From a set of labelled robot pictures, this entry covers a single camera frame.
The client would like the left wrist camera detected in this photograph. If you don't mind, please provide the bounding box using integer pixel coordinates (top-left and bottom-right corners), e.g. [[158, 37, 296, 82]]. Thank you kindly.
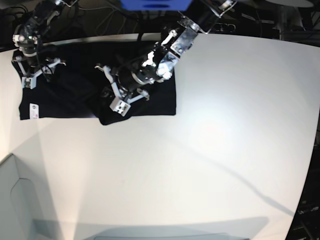
[[109, 97, 131, 117]]

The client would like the blue box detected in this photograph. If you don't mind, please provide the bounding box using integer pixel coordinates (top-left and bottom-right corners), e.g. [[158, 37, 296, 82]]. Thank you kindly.
[[120, 0, 192, 11]]

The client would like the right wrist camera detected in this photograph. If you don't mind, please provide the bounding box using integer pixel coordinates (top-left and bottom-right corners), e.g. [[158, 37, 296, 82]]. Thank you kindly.
[[21, 76, 37, 90]]

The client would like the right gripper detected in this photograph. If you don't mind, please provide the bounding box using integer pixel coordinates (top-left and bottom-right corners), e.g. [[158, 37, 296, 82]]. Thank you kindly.
[[12, 32, 54, 80]]

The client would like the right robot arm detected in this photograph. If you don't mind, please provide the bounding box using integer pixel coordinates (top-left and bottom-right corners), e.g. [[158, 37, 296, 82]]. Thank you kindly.
[[12, 0, 79, 85]]

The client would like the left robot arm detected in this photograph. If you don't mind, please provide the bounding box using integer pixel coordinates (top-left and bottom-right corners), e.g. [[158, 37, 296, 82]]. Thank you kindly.
[[100, 0, 237, 103]]

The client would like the white garment label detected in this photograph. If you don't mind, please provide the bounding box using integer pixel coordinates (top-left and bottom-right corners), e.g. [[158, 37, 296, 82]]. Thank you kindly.
[[29, 103, 39, 120]]

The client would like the black T-shirt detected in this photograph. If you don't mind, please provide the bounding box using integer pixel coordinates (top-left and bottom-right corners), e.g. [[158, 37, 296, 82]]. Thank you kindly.
[[18, 41, 177, 126]]

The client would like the black power strip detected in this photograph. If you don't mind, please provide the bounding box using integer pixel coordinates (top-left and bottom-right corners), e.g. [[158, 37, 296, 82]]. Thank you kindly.
[[209, 23, 236, 34]]

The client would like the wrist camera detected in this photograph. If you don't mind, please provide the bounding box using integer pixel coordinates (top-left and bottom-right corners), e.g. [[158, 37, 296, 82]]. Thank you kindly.
[[21, 76, 37, 90], [109, 97, 131, 117]]

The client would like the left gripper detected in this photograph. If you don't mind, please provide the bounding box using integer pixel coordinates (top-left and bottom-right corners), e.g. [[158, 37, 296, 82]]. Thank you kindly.
[[99, 49, 175, 103]]

